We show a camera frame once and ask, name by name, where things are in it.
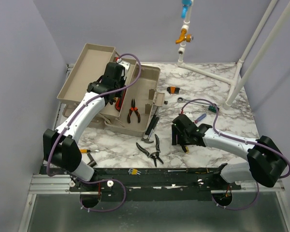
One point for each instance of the yellow black screwdriver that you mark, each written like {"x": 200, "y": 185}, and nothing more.
{"x": 185, "y": 149}

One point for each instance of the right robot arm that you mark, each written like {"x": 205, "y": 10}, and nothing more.
{"x": 263, "y": 161}

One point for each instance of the chrome ratchet wrench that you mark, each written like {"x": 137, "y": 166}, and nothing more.
{"x": 183, "y": 100}

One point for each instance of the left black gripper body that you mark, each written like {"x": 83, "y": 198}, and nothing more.
{"x": 120, "y": 84}

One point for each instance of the orange brass faucet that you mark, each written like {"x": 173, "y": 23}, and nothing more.
{"x": 184, "y": 37}

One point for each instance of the aluminium extrusion frame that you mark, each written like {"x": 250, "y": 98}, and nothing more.
{"x": 37, "y": 107}

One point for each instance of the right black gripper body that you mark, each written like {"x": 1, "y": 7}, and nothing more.
{"x": 181, "y": 137}

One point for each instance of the black metal l bracket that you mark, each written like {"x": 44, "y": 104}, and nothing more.
{"x": 92, "y": 162}

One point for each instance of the black mounting rail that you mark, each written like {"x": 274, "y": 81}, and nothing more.
{"x": 153, "y": 184}

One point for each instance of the black handled claw hammer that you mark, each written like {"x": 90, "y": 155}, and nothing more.
{"x": 151, "y": 127}

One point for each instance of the yellow hex key set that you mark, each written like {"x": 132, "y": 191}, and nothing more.
{"x": 133, "y": 171}

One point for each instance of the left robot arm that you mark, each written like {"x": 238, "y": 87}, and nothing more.
{"x": 60, "y": 145}

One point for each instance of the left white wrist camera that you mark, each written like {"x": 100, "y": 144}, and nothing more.
{"x": 125, "y": 64}

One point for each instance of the long black screwdriver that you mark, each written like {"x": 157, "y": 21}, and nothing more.
{"x": 192, "y": 171}

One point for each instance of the orange black needle-nose pliers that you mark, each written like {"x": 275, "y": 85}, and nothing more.
{"x": 132, "y": 109}

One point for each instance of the taupe plastic tool box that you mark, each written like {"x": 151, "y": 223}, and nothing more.
{"x": 89, "y": 67}

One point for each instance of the blue valve handle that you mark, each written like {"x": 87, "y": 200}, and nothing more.
{"x": 185, "y": 7}

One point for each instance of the red black utility knife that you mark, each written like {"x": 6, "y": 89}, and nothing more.
{"x": 119, "y": 102}

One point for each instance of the black orange hex key set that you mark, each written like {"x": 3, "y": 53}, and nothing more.
{"x": 173, "y": 90}

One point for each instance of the small orange handled screwdriver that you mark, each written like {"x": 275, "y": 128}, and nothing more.
{"x": 88, "y": 151}

